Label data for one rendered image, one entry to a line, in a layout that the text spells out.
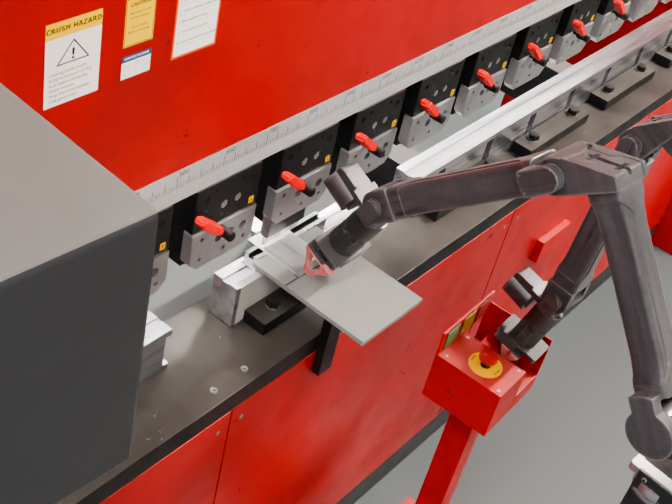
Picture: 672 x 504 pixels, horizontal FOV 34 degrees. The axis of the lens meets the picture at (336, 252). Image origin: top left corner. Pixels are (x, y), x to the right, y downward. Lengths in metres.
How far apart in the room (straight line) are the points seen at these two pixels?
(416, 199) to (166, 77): 0.47
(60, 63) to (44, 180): 0.79
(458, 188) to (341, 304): 0.40
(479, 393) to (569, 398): 1.23
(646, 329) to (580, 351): 2.08
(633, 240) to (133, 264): 1.04
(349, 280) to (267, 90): 0.47
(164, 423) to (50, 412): 1.28
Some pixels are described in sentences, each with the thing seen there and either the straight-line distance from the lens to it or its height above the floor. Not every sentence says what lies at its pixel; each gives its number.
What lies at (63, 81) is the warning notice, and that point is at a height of 1.56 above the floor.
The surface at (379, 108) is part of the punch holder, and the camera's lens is 2.04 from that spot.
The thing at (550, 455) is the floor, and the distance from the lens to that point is 3.28.
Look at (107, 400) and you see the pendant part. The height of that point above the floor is 1.82.
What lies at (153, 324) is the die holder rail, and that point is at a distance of 1.92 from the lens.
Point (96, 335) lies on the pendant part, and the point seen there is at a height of 1.88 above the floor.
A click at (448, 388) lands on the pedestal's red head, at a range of 2.30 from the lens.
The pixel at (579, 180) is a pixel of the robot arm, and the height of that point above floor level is 1.51.
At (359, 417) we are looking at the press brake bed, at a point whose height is 0.44.
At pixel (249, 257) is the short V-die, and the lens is 2.05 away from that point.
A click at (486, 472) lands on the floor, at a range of 3.16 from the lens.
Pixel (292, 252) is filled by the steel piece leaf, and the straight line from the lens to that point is 2.06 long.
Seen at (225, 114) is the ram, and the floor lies 1.40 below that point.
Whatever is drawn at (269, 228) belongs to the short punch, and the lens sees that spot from 2.02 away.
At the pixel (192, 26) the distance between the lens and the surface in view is 1.51.
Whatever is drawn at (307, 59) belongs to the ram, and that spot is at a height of 1.44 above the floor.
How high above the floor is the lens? 2.30
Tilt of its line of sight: 39 degrees down
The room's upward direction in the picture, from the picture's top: 14 degrees clockwise
